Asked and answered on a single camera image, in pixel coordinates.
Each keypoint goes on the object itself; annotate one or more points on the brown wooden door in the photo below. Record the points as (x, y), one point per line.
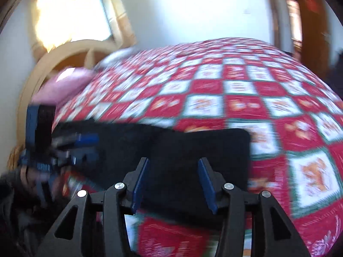
(313, 32)

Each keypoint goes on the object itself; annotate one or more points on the brown door frame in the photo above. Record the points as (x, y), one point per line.
(276, 18)

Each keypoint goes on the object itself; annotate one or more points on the person's left hand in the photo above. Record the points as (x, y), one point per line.
(33, 178)

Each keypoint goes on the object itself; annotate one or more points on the narrow yellow curtain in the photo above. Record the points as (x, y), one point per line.
(120, 13)

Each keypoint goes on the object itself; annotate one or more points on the window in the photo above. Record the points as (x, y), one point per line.
(80, 18)

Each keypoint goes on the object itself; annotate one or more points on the cream wooden headboard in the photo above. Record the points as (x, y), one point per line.
(64, 48)

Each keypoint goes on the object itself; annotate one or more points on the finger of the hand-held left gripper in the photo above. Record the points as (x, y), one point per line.
(40, 128)
(80, 142)

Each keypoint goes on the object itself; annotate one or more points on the striped pillow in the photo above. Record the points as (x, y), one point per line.
(118, 56)

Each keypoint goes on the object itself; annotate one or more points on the black pants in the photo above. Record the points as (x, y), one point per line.
(187, 160)

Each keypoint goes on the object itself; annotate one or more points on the white wall switch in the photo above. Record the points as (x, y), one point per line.
(247, 11)

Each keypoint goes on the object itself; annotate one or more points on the red checkered printed bed sheet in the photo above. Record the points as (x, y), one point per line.
(241, 93)

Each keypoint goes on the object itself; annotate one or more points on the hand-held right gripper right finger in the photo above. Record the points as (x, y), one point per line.
(207, 186)

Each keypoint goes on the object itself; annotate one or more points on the red paper door decoration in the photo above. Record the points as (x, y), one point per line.
(309, 3)

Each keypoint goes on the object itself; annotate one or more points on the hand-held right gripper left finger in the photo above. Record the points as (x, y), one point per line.
(139, 186)

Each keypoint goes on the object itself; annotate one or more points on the pink folded blanket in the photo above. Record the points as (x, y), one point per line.
(67, 83)

